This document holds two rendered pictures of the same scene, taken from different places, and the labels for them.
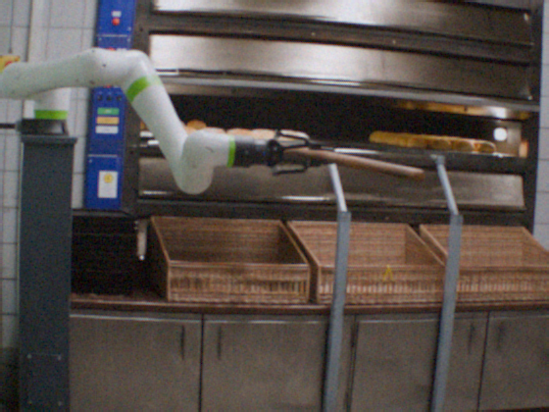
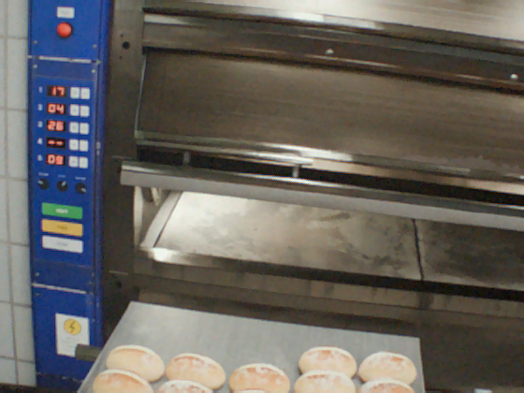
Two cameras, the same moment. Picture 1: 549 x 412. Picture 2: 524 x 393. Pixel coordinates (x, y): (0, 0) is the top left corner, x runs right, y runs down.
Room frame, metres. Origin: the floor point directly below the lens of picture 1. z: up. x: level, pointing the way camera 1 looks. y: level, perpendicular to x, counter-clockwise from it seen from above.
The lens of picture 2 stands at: (3.42, -0.22, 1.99)
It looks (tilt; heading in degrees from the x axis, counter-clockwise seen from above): 22 degrees down; 19
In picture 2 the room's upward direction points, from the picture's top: 5 degrees clockwise
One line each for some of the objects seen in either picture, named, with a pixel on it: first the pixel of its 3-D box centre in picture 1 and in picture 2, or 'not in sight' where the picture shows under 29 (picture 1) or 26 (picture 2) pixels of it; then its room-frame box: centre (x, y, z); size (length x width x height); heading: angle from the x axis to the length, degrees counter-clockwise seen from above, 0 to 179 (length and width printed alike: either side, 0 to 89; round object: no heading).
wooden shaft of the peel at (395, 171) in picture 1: (316, 154); not in sight; (3.50, -0.13, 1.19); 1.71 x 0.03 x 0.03; 14
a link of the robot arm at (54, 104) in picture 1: (49, 90); not in sight; (3.90, 0.77, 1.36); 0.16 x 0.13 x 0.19; 140
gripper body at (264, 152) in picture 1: (267, 152); not in sight; (3.41, 0.01, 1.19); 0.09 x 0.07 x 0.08; 104
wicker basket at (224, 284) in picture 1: (225, 259); not in sight; (4.69, 0.16, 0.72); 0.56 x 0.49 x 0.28; 105
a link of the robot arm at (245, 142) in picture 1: (241, 151); not in sight; (3.39, 0.09, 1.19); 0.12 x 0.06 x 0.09; 14
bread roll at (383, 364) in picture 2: not in sight; (388, 367); (4.66, -0.05, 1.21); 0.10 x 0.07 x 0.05; 109
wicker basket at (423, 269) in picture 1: (365, 261); not in sight; (4.84, -0.40, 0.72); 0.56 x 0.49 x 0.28; 106
